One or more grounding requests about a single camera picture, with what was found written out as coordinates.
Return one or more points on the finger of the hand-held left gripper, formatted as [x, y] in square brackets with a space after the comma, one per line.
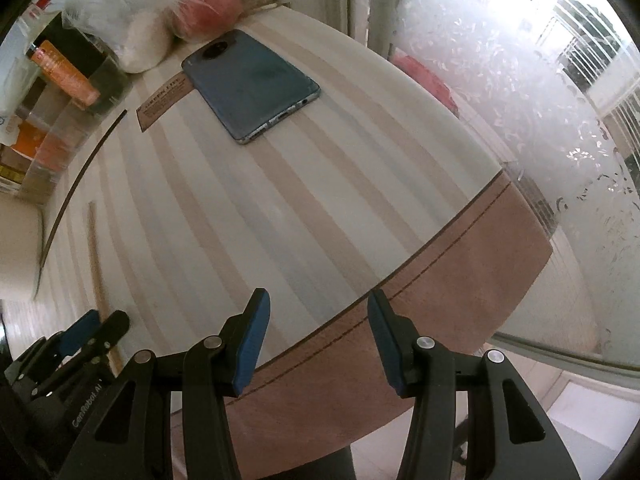
[112, 329]
[80, 329]

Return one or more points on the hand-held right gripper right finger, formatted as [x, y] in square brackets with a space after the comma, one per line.
[387, 355]

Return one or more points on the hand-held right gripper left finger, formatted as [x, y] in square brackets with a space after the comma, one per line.
[252, 350]

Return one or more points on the light wooden chopstick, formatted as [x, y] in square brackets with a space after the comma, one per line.
[96, 260]

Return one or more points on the striped tablecloth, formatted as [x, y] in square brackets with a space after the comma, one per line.
[280, 200]

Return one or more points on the dark wooden chopstick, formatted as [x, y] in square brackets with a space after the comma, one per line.
[79, 174]

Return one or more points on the orange box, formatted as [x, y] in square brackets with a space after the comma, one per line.
[35, 142]

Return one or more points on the clear plastic storage box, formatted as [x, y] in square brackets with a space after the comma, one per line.
[70, 130]

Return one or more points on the orange packet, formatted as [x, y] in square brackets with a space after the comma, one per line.
[65, 72]

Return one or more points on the blue smartphone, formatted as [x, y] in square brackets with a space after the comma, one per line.
[250, 85]

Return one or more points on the frosted glass door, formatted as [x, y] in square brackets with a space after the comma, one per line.
[500, 110]

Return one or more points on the red fabric item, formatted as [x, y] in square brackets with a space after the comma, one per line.
[425, 82]

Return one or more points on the white plastic bag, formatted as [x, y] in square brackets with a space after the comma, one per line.
[140, 40]

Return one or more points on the red capped bottle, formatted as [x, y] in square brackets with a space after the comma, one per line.
[41, 7]

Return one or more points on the red bagged item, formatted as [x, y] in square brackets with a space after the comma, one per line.
[210, 10]

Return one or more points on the white window railing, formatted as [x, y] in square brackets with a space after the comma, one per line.
[600, 45]

